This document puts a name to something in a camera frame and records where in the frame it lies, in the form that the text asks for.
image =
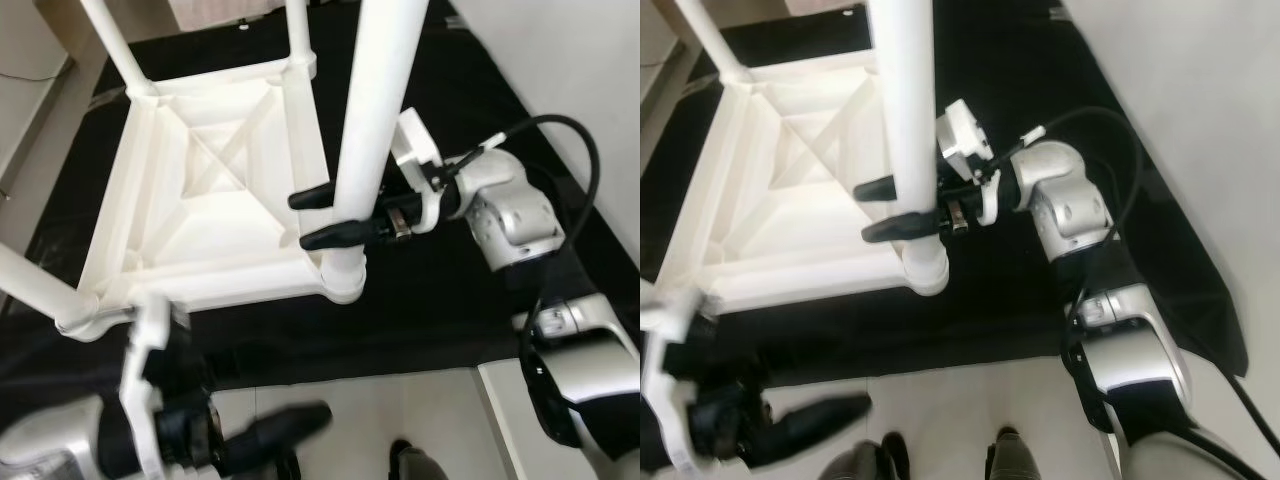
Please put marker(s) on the black tablecloth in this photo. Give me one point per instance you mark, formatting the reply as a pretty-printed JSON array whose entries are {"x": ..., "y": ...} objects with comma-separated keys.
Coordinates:
[
  {"x": 1000, "y": 300},
  {"x": 450, "y": 290}
]

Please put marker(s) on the grey robot left leg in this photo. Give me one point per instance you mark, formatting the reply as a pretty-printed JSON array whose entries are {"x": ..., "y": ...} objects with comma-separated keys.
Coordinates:
[{"x": 855, "y": 462}]

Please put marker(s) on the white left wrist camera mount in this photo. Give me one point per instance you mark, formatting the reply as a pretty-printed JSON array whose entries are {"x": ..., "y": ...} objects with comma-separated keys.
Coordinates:
[
  {"x": 145, "y": 380},
  {"x": 665, "y": 380}
]

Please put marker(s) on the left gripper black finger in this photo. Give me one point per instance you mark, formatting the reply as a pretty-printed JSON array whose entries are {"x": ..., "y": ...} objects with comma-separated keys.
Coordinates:
[
  {"x": 815, "y": 425},
  {"x": 275, "y": 432}
]

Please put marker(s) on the white plastic table top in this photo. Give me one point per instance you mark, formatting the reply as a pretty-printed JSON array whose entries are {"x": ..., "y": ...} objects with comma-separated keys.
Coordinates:
[
  {"x": 780, "y": 190},
  {"x": 200, "y": 200}
]

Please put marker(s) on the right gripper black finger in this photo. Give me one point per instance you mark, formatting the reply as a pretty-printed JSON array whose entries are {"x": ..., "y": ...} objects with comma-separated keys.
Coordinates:
[
  {"x": 340, "y": 236},
  {"x": 312, "y": 198},
  {"x": 875, "y": 188},
  {"x": 900, "y": 228}
]

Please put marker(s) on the white plastic table leg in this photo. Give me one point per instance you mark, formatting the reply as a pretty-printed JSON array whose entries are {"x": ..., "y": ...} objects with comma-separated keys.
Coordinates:
[
  {"x": 908, "y": 100},
  {"x": 710, "y": 40},
  {"x": 115, "y": 45},
  {"x": 299, "y": 35},
  {"x": 375, "y": 100},
  {"x": 40, "y": 285}
]

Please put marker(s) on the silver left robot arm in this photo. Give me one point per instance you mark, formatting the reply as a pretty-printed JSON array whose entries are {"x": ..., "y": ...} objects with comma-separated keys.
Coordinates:
[{"x": 60, "y": 445}]

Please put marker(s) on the black robot right foot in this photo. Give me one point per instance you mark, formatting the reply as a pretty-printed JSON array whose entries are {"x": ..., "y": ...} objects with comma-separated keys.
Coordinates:
[
  {"x": 398, "y": 452},
  {"x": 1000, "y": 436}
]

